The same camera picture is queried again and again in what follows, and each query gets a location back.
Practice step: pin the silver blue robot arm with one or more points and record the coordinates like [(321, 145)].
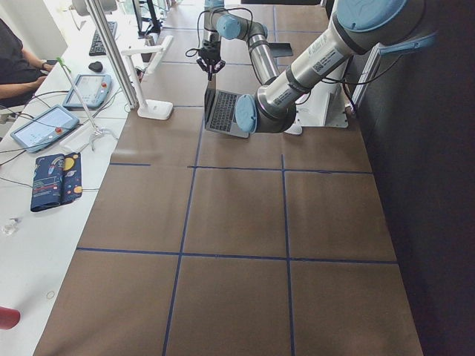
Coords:
[(355, 27)]

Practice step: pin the red cylinder bottle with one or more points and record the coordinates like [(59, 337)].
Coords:
[(9, 318)]

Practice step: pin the upper teach pendant tablet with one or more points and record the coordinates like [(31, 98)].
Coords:
[(93, 89)]

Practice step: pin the aluminium frame post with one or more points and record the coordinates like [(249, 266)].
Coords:
[(96, 12)]

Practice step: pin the white desk lamp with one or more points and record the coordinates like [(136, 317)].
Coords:
[(149, 108)]

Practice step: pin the thin metal rod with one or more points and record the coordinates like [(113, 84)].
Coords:
[(97, 132)]

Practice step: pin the seated person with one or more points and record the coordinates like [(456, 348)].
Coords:
[(22, 72)]

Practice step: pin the grey laptop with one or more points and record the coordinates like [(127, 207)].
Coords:
[(220, 111)]

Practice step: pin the black desk mouse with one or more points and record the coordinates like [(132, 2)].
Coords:
[(96, 67)]

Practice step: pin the teach pendant tablet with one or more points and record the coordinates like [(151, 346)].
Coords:
[(93, 89), (45, 129)]

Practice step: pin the lower teach pendant tablet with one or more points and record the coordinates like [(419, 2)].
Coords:
[(45, 129)]

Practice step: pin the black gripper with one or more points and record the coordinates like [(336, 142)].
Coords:
[(210, 52)]

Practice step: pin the brown paper table cover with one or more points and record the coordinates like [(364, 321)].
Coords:
[(200, 243)]

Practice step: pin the navy space print pouch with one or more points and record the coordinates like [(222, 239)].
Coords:
[(57, 180)]

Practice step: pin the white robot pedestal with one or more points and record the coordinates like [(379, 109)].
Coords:
[(325, 107)]

